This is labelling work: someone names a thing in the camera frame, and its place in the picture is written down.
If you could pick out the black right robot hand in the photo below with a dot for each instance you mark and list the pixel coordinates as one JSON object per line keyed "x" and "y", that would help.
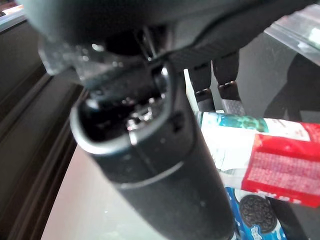
{"x": 150, "y": 162}

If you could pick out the clear water bottle red label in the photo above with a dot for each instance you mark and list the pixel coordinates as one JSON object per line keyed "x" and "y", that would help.
{"x": 235, "y": 147}

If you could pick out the blue Oreo cookie box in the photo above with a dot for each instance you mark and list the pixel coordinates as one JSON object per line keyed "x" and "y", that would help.
{"x": 255, "y": 217}

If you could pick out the black shelf board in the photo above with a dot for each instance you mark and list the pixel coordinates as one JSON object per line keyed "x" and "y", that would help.
{"x": 307, "y": 27}
{"x": 30, "y": 100}

